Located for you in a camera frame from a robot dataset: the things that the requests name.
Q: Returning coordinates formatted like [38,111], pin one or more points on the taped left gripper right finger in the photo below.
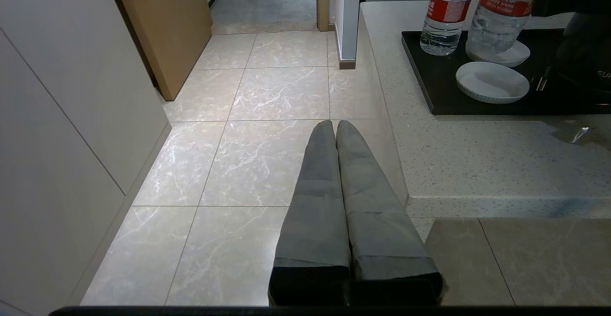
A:
[382,239]

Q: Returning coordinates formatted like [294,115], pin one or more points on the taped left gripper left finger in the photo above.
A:
[312,220]

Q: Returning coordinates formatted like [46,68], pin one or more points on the clear red-capped water bottle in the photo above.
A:
[446,10]
[501,25]

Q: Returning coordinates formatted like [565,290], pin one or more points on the black electric kettle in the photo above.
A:
[587,53]

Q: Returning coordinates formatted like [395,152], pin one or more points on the white ribbed saucer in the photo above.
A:
[518,57]
[491,84]

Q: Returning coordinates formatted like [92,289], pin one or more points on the black rectangular serving tray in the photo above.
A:
[429,82]

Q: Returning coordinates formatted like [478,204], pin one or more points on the narrow wooden door panel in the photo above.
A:
[323,1]

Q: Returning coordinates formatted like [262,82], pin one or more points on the wooden entrance door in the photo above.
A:
[167,29]

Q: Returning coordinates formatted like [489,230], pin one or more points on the beige shoe cabinet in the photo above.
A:
[57,115]

